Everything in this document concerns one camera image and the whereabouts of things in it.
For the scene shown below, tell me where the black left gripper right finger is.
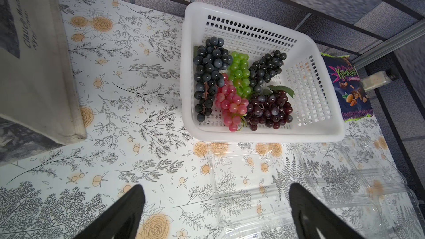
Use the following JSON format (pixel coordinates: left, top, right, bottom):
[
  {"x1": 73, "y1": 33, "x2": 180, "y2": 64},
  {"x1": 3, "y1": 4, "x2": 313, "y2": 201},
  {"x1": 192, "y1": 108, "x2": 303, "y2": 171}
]
[{"x1": 289, "y1": 183, "x2": 362, "y2": 239}]

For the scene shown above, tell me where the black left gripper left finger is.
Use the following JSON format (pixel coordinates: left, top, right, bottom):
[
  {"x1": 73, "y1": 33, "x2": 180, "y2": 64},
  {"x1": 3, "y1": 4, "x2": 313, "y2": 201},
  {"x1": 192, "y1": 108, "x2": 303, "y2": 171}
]
[{"x1": 75, "y1": 184, "x2": 146, "y2": 239}]

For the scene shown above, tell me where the clear plastic clamshell container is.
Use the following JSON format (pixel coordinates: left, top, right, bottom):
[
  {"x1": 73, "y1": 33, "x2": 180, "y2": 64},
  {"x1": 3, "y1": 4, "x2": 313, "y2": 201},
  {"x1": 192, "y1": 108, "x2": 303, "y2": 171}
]
[{"x1": 212, "y1": 143, "x2": 318, "y2": 239}]

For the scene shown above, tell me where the small black grape bunch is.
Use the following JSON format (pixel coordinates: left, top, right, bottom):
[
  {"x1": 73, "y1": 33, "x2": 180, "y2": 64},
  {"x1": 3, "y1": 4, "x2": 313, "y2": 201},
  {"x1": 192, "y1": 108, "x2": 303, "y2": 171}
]
[{"x1": 249, "y1": 50, "x2": 287, "y2": 94}]

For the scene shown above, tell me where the dark red grape bunch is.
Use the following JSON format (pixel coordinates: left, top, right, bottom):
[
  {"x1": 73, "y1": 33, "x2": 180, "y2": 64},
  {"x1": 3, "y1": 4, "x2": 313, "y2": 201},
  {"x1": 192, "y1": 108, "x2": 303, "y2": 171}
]
[{"x1": 245, "y1": 90, "x2": 293, "y2": 131}]

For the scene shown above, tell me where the purple candy bag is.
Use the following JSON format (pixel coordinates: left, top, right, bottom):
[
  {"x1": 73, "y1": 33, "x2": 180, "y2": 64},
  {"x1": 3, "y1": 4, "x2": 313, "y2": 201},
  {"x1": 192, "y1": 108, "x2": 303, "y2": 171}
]
[{"x1": 321, "y1": 53, "x2": 374, "y2": 121}]

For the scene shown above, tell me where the pink grape bunch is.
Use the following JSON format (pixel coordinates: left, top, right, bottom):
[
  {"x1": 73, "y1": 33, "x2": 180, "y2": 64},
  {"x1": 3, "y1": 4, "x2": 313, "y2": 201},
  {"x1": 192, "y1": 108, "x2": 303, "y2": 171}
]
[{"x1": 215, "y1": 73, "x2": 249, "y2": 132}]

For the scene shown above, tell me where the beige tote bag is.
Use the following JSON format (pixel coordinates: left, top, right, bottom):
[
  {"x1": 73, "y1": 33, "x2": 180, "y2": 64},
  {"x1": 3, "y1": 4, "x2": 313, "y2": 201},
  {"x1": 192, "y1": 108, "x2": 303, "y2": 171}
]
[{"x1": 1, "y1": 0, "x2": 86, "y2": 166}]

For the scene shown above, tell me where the green grape bunch in basket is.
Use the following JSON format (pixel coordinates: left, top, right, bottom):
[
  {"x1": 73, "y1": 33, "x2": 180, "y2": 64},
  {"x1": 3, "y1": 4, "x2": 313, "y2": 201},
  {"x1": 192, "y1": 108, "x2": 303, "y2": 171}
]
[{"x1": 228, "y1": 51, "x2": 252, "y2": 98}]

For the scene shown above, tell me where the dark blue grape bunch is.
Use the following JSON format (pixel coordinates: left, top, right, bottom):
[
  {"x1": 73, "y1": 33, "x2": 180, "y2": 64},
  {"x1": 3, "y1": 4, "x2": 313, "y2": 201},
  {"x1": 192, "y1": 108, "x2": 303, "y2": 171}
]
[{"x1": 193, "y1": 36, "x2": 233, "y2": 123}]

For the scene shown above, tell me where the white plastic basket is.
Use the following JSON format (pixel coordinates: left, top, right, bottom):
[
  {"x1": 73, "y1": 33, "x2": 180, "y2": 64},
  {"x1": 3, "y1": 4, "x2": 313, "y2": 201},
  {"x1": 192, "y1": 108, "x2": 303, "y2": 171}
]
[{"x1": 180, "y1": 2, "x2": 345, "y2": 143}]

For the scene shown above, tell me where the aluminium frame post right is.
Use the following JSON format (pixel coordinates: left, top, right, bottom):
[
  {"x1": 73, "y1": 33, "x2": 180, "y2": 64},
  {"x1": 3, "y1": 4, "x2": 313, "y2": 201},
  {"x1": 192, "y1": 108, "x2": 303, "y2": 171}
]
[{"x1": 353, "y1": 19, "x2": 425, "y2": 69}]

